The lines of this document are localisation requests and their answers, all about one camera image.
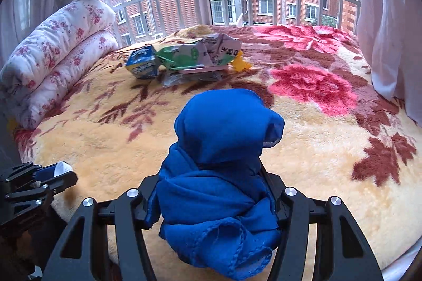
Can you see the yellow floral fleece blanket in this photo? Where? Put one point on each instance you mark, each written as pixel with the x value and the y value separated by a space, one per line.
pixel 340 137

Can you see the pale sheer curtain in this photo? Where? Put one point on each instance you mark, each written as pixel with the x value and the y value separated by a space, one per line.
pixel 389 33

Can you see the blue white medicine box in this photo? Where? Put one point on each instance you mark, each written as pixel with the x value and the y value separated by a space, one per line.
pixel 51 171

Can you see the clear plastic wrapper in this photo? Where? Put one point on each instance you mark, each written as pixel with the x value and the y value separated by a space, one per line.
pixel 175 78

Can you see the rolled white floral quilt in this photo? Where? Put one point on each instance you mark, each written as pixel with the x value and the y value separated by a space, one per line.
pixel 50 60

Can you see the blue yellow cookie box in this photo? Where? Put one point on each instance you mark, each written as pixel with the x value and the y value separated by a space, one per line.
pixel 143 63

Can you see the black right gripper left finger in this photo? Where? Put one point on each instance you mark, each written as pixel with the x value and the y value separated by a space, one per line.
pixel 82 252

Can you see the yellow plastic piece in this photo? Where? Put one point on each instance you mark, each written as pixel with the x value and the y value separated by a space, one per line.
pixel 239 64

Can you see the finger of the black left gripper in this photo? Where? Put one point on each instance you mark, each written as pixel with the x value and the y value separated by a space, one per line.
pixel 54 186
pixel 25 172

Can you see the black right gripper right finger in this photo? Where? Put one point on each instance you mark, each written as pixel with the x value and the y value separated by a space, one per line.
pixel 342 251

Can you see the green grey snack bag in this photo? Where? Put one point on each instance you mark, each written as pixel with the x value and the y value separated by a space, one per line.
pixel 187 55

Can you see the dark blue cloth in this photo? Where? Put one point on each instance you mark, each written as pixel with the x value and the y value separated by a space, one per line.
pixel 214 207

